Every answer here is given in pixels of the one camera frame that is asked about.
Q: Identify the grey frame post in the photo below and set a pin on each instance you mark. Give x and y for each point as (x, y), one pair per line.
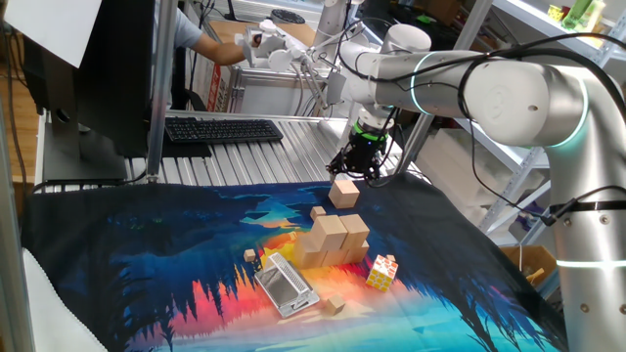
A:
(12, 269)

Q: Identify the small wooden cube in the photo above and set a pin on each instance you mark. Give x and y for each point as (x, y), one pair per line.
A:
(317, 211)
(249, 255)
(390, 257)
(335, 305)

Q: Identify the person forearm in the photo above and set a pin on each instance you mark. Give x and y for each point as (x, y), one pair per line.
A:
(220, 50)

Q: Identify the aluminium vertical post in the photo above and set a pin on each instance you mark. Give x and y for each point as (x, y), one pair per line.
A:
(161, 98)

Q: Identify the white metal shelf rack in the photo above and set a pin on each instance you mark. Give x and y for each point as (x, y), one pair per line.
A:
(538, 27)

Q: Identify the cardboard box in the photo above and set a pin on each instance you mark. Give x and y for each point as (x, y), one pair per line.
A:
(533, 259)

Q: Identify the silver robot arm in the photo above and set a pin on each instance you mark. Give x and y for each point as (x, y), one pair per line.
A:
(513, 98)

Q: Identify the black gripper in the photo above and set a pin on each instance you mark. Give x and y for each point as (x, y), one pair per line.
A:
(364, 151)

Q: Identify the white paper sheet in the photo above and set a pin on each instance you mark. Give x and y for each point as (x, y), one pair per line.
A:
(54, 24)

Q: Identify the person in blue shirt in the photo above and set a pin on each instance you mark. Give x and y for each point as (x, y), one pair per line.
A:
(186, 29)

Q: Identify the green yellow bottles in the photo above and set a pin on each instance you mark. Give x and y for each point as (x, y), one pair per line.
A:
(579, 12)

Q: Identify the black keyboard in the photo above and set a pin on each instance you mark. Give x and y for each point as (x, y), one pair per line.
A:
(220, 131)

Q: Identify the black computer monitor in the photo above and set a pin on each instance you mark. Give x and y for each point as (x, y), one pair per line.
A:
(117, 73)

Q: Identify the silver metal mesh holder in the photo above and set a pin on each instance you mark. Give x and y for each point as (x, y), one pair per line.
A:
(283, 291)

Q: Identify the Rubik's cube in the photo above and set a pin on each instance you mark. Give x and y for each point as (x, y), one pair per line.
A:
(382, 274)

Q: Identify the black round disc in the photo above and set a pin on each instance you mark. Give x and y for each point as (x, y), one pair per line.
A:
(288, 16)

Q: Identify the white foam pieces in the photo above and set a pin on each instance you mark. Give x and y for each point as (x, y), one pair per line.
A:
(455, 166)

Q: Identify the colourful forest print cloth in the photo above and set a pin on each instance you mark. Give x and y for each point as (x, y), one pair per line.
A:
(147, 254)

